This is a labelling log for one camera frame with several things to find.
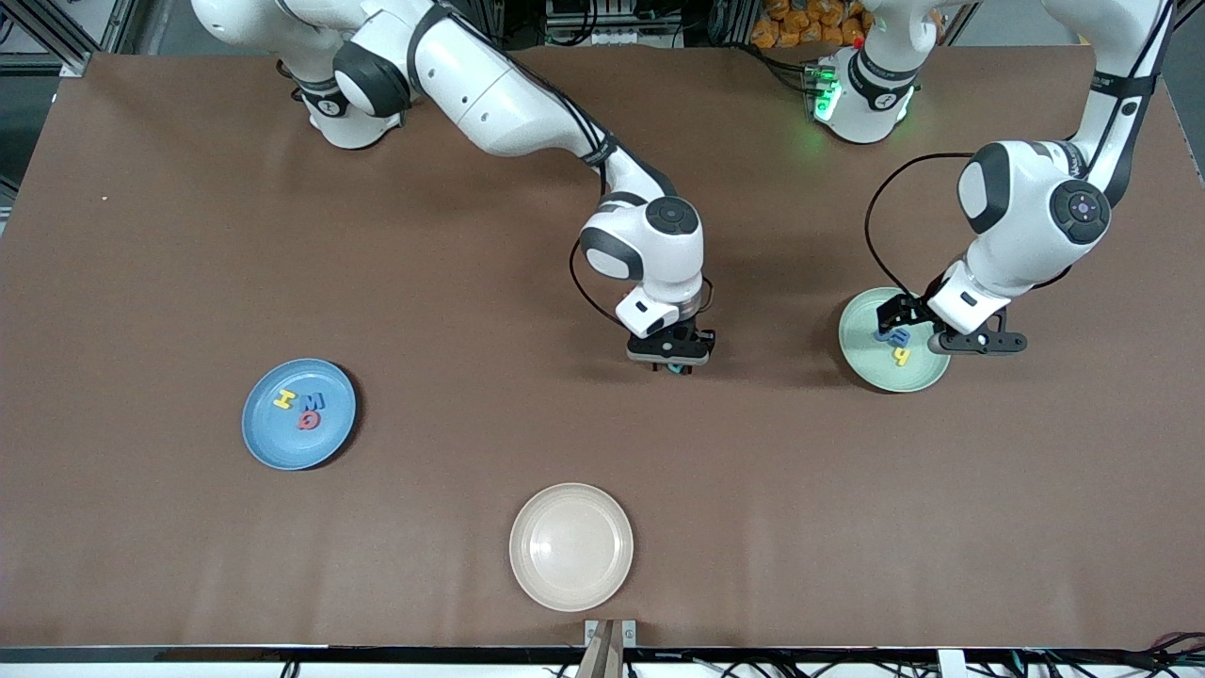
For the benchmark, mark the white power strip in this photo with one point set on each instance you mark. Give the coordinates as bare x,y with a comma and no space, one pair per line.
428,28

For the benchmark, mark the beige plate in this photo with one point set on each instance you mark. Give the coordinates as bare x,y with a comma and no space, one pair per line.
570,546

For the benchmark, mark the yellow uppercase foam letter H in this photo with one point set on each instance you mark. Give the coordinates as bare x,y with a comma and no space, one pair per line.
284,399

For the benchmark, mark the blue foam letter W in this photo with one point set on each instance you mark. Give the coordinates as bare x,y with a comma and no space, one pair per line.
315,402

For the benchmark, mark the red uppercase foam letter Q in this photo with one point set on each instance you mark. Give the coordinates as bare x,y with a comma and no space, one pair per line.
304,422

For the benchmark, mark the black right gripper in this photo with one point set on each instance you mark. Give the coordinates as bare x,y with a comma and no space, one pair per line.
680,334

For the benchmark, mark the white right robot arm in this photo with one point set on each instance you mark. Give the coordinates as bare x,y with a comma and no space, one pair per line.
499,94

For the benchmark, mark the green plate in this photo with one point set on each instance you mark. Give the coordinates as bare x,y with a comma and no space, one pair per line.
875,367

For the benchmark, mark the blue plate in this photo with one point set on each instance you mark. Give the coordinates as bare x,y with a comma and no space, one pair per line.
282,443

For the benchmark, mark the pile of orange objects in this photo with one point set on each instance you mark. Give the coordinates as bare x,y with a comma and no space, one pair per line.
791,24

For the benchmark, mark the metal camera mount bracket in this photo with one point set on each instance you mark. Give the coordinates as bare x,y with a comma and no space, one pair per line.
610,650

